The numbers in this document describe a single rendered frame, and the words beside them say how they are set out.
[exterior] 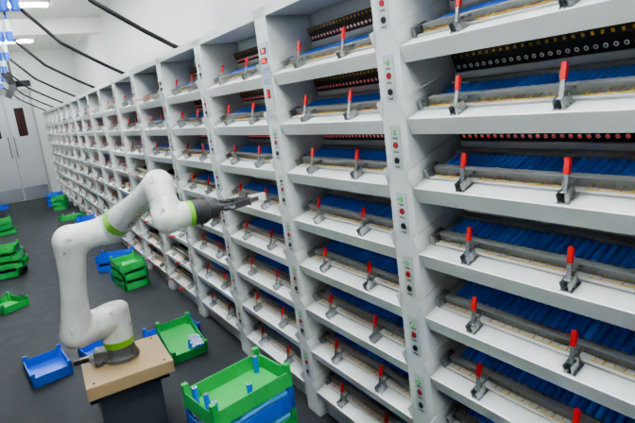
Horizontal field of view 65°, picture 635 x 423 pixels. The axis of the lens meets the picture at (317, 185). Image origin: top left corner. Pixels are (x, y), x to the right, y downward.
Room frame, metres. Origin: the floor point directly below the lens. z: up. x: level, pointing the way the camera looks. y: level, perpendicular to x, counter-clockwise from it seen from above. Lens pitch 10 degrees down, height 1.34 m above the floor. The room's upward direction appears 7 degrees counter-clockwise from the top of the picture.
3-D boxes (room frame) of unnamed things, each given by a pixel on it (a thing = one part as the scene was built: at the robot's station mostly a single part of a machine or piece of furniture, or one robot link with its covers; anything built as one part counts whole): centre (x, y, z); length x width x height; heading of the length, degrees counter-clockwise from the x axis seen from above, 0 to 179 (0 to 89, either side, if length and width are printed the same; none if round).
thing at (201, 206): (1.78, 0.43, 0.98); 0.09 x 0.06 x 0.12; 32
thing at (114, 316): (2.05, 0.95, 0.48); 0.16 x 0.13 x 0.19; 141
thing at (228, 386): (1.52, 0.34, 0.44); 0.30 x 0.20 x 0.08; 130
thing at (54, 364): (2.65, 1.64, 0.04); 0.30 x 0.20 x 0.08; 37
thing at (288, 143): (2.03, 0.05, 0.84); 0.20 x 0.09 x 1.69; 122
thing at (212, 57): (2.62, 0.42, 0.84); 0.20 x 0.09 x 1.69; 122
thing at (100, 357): (2.04, 1.00, 0.36); 0.26 x 0.15 x 0.06; 109
